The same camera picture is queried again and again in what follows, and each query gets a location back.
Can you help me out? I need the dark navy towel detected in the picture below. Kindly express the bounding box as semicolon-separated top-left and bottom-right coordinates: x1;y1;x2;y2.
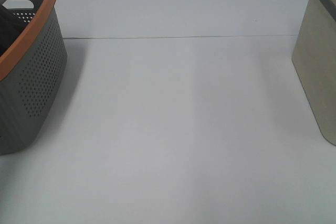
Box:
1;5;25;56

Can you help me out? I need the grey perforated basket orange rim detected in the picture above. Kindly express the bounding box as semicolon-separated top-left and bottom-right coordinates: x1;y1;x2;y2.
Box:
1;0;67;155

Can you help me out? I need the beige fabric bin grey rim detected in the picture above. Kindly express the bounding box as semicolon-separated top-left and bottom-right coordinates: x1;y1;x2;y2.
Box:
291;0;335;144

